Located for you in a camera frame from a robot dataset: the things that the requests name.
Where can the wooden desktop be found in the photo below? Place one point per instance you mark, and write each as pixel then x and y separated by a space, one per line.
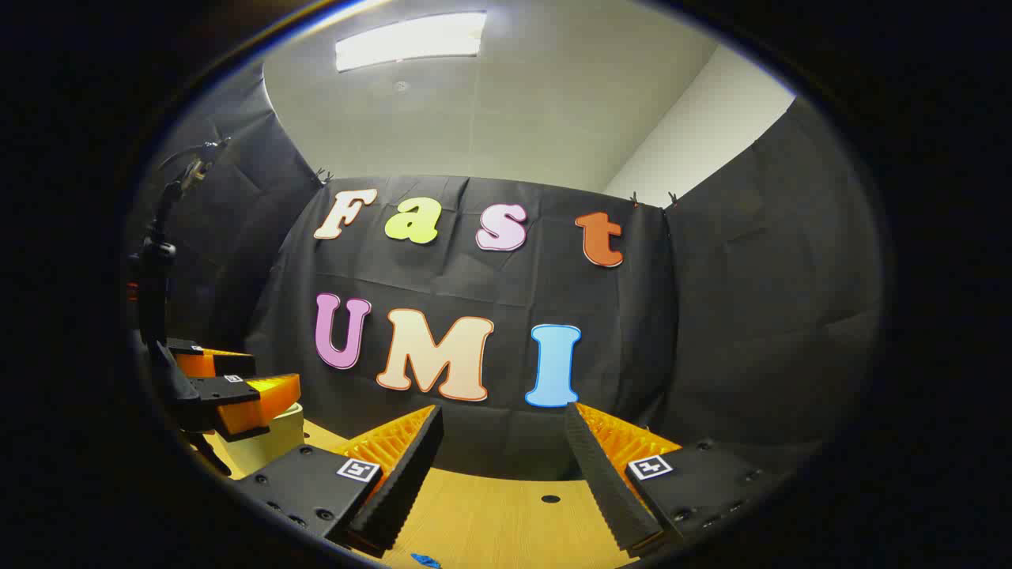
pixel 490 521

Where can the pale green garbage bin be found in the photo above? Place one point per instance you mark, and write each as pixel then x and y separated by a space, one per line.
pixel 265 450

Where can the black backdrop cloth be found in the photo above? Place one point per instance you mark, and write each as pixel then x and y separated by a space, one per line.
pixel 711 316

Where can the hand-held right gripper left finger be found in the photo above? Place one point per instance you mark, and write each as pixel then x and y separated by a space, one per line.
pixel 399 494

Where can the blue paper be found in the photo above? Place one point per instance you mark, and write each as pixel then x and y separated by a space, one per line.
pixel 427 561

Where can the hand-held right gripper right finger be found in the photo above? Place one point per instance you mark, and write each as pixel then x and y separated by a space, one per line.
pixel 605 490

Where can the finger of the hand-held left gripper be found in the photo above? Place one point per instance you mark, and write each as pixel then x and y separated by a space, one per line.
pixel 213 363
pixel 253 399

